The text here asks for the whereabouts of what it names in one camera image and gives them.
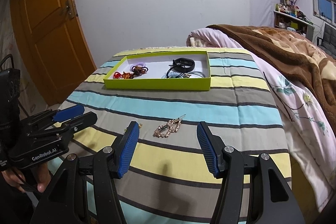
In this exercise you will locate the lime green cardboard tray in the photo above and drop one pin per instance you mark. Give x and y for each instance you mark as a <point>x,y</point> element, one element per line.
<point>154,72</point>

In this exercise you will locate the orange wooden door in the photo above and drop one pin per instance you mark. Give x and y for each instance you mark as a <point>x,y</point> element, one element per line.
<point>53,47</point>

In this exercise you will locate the cluttered white shelf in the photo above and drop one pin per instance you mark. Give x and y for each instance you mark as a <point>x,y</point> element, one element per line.
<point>290,17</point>

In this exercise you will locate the brass door latch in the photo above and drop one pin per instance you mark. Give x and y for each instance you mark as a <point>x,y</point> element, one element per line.
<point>69,10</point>

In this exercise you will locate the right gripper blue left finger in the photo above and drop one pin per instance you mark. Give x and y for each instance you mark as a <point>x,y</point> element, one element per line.
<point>123,150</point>

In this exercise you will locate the striped bed cover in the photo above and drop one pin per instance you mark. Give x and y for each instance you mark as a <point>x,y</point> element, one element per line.
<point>168,180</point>

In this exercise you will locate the rose gold rhinestone hair clip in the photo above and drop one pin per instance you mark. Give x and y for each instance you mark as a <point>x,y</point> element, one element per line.
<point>172,126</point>

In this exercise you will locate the pink floral duvet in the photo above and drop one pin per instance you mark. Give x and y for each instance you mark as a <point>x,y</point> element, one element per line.
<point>310,137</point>

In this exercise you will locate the black office chair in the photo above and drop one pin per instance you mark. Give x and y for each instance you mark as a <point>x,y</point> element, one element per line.
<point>328,42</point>

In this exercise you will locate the person's left hand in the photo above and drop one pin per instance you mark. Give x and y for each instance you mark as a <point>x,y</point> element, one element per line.
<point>38,176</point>

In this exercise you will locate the black wristband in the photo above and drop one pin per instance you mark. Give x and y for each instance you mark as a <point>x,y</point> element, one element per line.
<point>183,65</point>

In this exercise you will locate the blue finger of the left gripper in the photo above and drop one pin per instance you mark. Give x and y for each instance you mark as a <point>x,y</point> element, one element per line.
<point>68,113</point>
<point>77,124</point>

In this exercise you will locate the window with metal frame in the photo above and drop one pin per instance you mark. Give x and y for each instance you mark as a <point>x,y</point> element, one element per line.
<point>325,10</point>

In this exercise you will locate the orange red knot ornament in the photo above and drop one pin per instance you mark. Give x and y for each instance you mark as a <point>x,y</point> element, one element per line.
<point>127,75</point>

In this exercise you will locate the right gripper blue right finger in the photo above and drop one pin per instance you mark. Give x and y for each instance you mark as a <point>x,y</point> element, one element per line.
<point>211,146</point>

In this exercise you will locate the brown fleece blanket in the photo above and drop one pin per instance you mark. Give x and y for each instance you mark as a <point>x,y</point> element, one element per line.
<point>294,56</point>

